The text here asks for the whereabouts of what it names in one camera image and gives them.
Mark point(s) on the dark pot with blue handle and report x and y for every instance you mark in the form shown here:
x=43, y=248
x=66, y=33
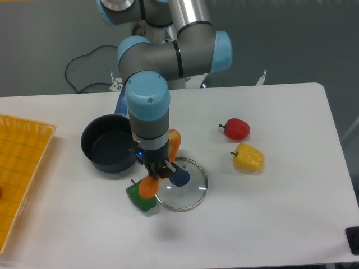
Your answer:
x=107, y=140

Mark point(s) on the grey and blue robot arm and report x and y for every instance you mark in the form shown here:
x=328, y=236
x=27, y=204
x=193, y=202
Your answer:
x=147, y=68

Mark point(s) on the red bell pepper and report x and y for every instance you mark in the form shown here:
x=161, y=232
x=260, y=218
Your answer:
x=236, y=129

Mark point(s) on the glass lid with blue knob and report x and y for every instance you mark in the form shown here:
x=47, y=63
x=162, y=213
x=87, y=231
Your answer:
x=186, y=197

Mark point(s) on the black corner object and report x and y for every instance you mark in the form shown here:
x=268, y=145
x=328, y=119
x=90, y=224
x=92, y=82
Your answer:
x=352, y=234

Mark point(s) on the yellow bell pepper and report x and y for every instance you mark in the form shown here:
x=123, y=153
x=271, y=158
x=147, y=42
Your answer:
x=247, y=157

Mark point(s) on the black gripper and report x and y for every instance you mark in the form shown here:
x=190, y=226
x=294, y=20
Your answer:
x=155, y=161

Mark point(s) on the green bell pepper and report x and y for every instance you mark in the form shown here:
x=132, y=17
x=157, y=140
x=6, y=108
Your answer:
x=142, y=204

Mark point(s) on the yellow plastic basket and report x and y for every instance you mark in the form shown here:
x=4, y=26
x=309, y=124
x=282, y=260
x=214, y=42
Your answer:
x=24, y=143

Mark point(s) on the long orange bread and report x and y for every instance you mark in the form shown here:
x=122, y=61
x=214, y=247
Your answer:
x=148, y=186

